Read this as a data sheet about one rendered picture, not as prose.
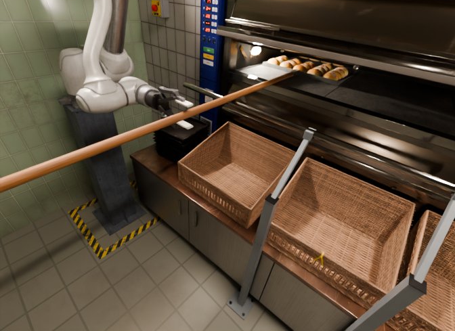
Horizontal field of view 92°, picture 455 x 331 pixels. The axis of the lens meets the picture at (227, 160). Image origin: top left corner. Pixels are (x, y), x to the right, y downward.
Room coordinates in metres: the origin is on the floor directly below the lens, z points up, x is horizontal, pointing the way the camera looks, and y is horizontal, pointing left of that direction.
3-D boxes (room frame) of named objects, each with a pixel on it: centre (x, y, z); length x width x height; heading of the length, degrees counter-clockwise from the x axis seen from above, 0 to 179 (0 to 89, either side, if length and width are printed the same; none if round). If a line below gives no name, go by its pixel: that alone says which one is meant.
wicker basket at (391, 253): (0.75, -0.56, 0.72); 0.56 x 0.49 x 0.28; 56
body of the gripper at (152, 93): (0.87, 0.31, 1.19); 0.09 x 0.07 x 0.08; 55
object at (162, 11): (1.80, 0.57, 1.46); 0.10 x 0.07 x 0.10; 55
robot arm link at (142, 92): (0.91, 0.37, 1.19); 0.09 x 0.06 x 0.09; 145
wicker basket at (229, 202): (1.09, -0.06, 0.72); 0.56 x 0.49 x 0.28; 54
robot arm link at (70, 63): (1.21, 0.86, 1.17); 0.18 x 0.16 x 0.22; 146
